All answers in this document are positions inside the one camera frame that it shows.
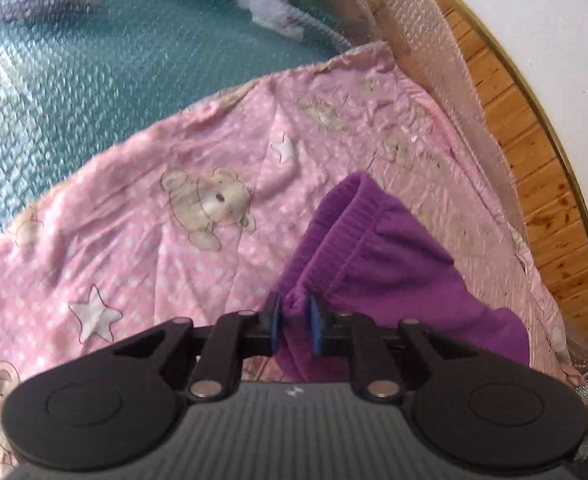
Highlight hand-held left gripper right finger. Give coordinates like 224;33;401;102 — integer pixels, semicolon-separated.
307;293;475;402

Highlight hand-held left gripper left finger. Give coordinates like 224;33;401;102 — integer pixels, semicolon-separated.
114;292;283;402

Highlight purple fleece pants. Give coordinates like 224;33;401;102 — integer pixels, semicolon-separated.
272;171;531;384

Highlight pink bear print blanket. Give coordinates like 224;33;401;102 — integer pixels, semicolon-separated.
0;42;583;480

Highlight wooden plank board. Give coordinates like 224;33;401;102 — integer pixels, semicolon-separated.
436;0;588;423

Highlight clear bubble wrap sheet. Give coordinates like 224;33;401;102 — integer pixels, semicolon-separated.
0;0;588;401

